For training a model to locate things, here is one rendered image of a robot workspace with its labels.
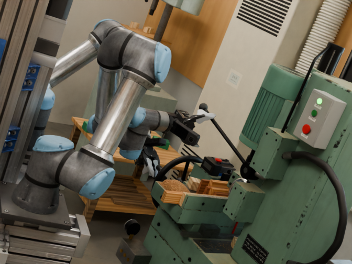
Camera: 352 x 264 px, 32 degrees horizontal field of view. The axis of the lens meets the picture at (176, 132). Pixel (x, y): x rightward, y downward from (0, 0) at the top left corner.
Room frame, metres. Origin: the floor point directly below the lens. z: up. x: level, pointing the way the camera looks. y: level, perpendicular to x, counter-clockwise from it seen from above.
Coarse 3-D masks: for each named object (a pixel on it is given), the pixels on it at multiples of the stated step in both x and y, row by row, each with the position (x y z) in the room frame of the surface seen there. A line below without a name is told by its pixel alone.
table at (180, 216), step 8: (160, 184) 2.17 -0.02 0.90; (184, 184) 2.27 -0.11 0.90; (152, 192) 2.18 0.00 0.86; (160, 192) 2.14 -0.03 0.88; (192, 192) 2.22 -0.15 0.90; (160, 200) 2.13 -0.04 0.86; (168, 208) 2.08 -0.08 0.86; (176, 208) 2.05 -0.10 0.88; (176, 216) 2.03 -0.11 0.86; (184, 216) 2.03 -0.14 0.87; (192, 216) 2.06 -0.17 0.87; (200, 216) 2.08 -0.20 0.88; (208, 216) 2.10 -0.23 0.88; (216, 216) 2.12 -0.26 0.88; (224, 216) 2.15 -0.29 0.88; (200, 224) 2.09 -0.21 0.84; (216, 224) 2.13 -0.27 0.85; (224, 224) 2.16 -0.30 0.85; (232, 224) 2.18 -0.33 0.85; (240, 224) 2.21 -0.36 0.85
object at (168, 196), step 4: (164, 192) 2.02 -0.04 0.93; (168, 192) 2.02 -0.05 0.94; (172, 192) 2.03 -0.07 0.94; (176, 192) 2.04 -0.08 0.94; (180, 192) 2.06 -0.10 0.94; (164, 196) 2.01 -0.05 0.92; (168, 196) 2.01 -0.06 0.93; (172, 196) 2.03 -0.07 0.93; (176, 196) 2.04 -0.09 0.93; (180, 196) 2.05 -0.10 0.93; (164, 200) 2.01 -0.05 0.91; (168, 200) 2.02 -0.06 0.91; (172, 200) 2.03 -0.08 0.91; (176, 200) 2.04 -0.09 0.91
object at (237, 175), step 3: (234, 171) 2.24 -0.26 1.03; (237, 171) 2.25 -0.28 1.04; (234, 174) 2.23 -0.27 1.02; (237, 174) 2.22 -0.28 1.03; (231, 177) 2.24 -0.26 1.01; (234, 177) 2.22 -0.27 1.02; (237, 177) 2.21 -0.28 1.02; (240, 177) 2.20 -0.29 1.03; (231, 180) 2.23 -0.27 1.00; (234, 180) 2.22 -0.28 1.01; (249, 180) 2.20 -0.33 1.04; (228, 183) 2.24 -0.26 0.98; (231, 183) 2.22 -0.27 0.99; (228, 186) 2.23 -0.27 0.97
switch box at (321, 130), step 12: (312, 96) 1.90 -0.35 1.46; (324, 96) 1.86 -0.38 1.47; (312, 108) 1.88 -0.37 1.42; (324, 108) 1.85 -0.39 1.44; (336, 108) 1.84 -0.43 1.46; (300, 120) 1.90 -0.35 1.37; (324, 120) 1.83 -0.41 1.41; (336, 120) 1.86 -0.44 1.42; (300, 132) 1.89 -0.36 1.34; (312, 132) 1.85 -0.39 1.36; (324, 132) 1.84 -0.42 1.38; (312, 144) 1.83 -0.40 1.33; (324, 144) 1.86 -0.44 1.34
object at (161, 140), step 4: (148, 140) 2.57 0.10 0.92; (152, 140) 2.55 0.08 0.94; (156, 140) 2.53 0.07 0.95; (160, 140) 2.52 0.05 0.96; (164, 140) 2.54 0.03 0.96; (144, 144) 2.58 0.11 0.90; (148, 144) 2.56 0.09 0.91; (152, 144) 2.55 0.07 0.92; (156, 144) 2.54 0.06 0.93; (160, 144) 2.53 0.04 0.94; (164, 144) 2.53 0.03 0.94
